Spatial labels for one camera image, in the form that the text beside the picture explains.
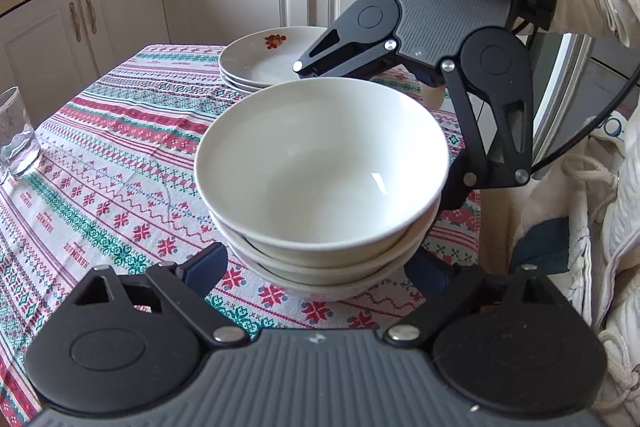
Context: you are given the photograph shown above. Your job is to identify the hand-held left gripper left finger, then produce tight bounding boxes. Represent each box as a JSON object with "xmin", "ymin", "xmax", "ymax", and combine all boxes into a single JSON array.
[{"xmin": 62, "ymin": 243, "xmax": 250, "ymax": 349}]

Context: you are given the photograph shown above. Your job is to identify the white plate with fruit print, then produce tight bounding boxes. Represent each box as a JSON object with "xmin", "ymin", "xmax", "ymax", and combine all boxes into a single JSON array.
[
  {"xmin": 219, "ymin": 26, "xmax": 331, "ymax": 88},
  {"xmin": 223, "ymin": 77, "xmax": 261, "ymax": 96}
]

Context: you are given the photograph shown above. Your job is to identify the clear glass mug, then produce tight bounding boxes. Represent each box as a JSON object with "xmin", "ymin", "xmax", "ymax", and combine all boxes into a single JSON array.
[{"xmin": 0, "ymin": 87, "xmax": 42, "ymax": 180}]

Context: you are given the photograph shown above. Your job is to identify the person's white jacket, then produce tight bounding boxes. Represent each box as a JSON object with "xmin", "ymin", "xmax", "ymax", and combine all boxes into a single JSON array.
[{"xmin": 510, "ymin": 104, "xmax": 640, "ymax": 427}]

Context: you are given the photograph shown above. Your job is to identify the patterned red green tablecloth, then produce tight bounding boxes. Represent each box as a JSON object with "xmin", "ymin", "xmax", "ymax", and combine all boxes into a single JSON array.
[{"xmin": 0, "ymin": 44, "xmax": 483, "ymax": 427}]

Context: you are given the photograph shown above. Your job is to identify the white stained plate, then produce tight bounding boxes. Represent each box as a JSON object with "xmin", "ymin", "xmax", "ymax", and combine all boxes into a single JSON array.
[{"xmin": 220, "ymin": 67, "xmax": 281, "ymax": 92}]

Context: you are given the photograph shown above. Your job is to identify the white bowl with pink flowers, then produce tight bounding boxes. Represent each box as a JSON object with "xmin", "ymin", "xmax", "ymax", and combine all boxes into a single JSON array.
[
  {"xmin": 194, "ymin": 77, "xmax": 450, "ymax": 259},
  {"xmin": 212, "ymin": 202, "xmax": 443, "ymax": 280},
  {"xmin": 235, "ymin": 252, "xmax": 426, "ymax": 304}
]

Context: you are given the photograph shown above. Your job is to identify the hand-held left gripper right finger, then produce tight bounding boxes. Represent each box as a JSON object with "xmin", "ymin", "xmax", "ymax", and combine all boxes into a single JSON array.
[{"xmin": 384, "ymin": 252, "xmax": 576, "ymax": 349}]

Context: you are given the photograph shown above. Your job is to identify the person's right hand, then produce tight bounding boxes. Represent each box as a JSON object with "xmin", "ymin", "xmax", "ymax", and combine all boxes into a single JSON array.
[{"xmin": 419, "ymin": 74, "xmax": 449, "ymax": 108}]

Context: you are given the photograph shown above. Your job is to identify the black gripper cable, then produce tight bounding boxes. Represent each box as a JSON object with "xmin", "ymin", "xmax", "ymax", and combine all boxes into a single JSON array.
[{"xmin": 530, "ymin": 67, "xmax": 640, "ymax": 172}]

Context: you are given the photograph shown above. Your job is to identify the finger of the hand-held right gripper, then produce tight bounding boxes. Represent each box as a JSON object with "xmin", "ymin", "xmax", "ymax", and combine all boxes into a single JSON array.
[
  {"xmin": 292, "ymin": 7, "xmax": 401, "ymax": 80},
  {"xmin": 440, "ymin": 59, "xmax": 534, "ymax": 210}
]

